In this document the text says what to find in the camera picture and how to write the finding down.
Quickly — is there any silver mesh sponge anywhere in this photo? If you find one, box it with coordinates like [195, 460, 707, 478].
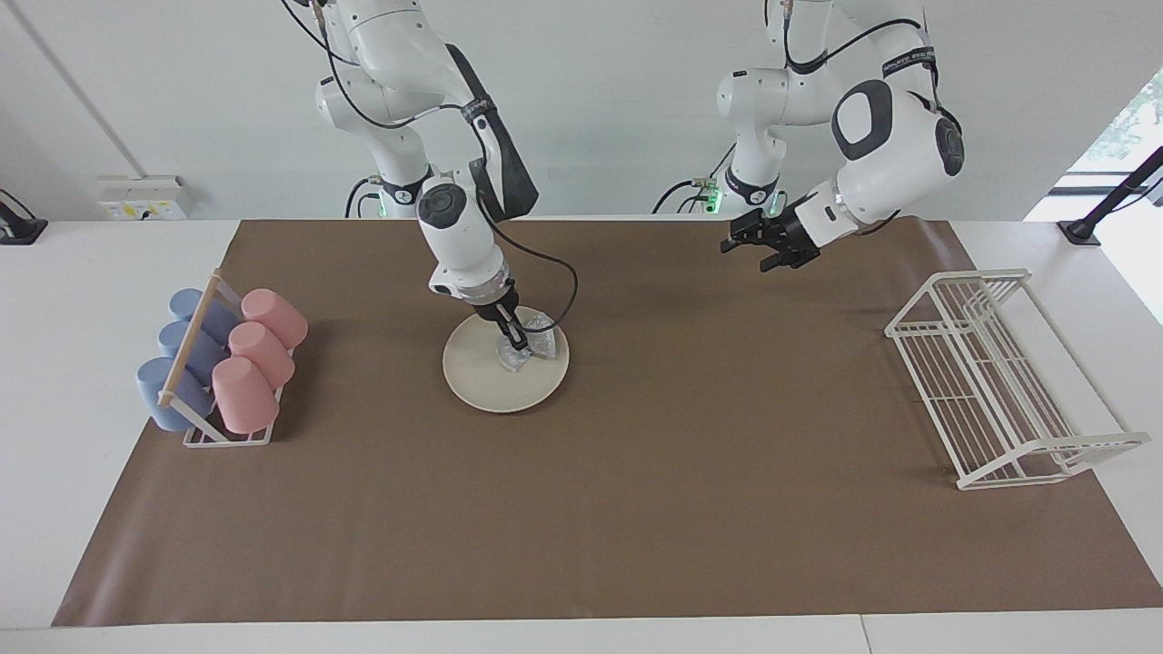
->
[495, 312, 561, 373]

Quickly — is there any cream round plate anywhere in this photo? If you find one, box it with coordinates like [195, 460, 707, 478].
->
[442, 309, 571, 414]

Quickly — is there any brown table mat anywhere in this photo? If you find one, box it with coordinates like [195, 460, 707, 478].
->
[52, 216, 1163, 628]

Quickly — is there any pink cup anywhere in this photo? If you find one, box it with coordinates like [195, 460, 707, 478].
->
[227, 322, 296, 390]
[241, 289, 309, 351]
[212, 356, 280, 435]

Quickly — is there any blue cup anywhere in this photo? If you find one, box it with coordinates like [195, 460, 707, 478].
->
[169, 289, 239, 342]
[136, 357, 215, 433]
[158, 320, 228, 382]

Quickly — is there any cup holder with wooden bar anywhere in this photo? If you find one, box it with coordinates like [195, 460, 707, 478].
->
[157, 270, 297, 448]

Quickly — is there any black table clamp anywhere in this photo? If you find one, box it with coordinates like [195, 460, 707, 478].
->
[0, 188, 49, 245]

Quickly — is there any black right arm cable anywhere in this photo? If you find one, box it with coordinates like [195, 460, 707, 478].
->
[280, 0, 582, 335]

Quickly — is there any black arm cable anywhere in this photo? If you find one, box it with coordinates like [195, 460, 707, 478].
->
[777, 0, 964, 128]
[280, 0, 582, 335]

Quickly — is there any black base cable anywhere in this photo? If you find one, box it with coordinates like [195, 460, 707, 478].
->
[651, 144, 739, 217]
[343, 175, 384, 220]

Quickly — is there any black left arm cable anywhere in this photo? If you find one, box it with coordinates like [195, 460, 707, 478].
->
[777, 0, 964, 128]

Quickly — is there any white wire dish rack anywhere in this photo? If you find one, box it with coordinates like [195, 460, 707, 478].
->
[884, 268, 1151, 491]

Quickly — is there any white wall socket box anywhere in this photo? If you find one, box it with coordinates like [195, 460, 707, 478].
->
[95, 175, 188, 222]

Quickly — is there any white wall conduit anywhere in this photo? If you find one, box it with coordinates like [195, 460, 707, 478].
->
[0, 0, 151, 180]

